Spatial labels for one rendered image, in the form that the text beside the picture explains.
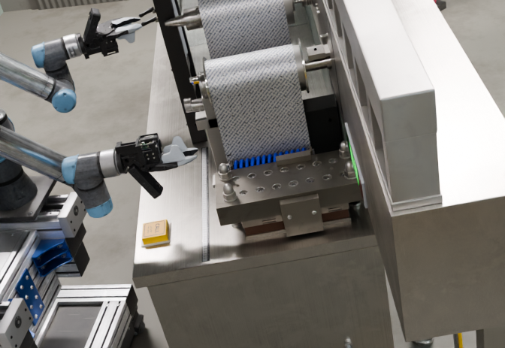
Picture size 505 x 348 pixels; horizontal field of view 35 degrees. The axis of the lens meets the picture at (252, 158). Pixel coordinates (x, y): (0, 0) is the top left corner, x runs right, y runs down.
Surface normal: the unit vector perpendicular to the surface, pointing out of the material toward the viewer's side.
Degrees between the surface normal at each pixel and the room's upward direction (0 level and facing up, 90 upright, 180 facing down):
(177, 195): 0
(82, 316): 0
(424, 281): 90
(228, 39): 92
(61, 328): 0
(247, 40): 92
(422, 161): 90
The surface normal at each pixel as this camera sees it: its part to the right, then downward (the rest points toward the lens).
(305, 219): 0.06, 0.56
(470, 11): -0.18, -0.81
